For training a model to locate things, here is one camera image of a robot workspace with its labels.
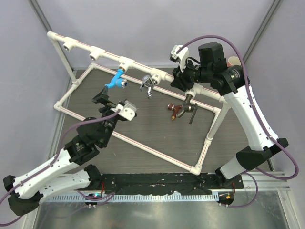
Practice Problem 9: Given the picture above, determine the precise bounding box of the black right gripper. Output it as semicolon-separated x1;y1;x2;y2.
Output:
171;57;212;92

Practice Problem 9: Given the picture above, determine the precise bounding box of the blue plastic faucet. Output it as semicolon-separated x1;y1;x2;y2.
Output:
105;68;128;89

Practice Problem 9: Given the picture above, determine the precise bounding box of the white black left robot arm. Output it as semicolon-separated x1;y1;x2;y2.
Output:
3;86;119;217

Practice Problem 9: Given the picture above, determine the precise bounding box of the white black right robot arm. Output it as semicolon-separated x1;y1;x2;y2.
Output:
170;42;288;188

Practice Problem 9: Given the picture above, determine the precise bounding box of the brown plastic faucet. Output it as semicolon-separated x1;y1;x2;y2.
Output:
167;103;182;120

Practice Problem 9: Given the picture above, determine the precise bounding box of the grey plastic faucet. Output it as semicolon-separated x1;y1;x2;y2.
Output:
177;94;198;124

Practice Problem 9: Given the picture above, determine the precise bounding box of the chrome metal faucet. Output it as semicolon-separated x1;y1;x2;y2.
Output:
140;75;156;99

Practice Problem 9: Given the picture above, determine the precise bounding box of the pink ceramic mug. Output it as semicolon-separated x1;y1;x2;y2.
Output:
227;56;241;67

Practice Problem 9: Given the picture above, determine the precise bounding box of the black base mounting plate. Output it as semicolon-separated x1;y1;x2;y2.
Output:
90;172;245;196

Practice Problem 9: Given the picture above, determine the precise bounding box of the aluminium corner profile left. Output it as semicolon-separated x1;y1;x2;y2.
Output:
28;0;75;79

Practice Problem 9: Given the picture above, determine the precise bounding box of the aluminium corner profile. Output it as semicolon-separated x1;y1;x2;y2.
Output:
28;0;75;79
243;0;284;63

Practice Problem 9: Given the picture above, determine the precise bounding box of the aluminium corner profile right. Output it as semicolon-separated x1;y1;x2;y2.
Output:
243;0;284;63

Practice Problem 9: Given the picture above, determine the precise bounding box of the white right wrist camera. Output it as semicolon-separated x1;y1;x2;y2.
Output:
170;45;189;72

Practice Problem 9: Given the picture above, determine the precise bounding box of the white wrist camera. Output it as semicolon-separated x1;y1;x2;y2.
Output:
170;45;189;72
111;100;137;121

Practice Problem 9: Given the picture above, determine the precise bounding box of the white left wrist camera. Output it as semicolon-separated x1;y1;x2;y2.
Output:
111;100;137;121

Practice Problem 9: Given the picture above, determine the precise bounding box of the slotted cable duct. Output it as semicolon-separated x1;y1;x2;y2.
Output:
46;192;219;203

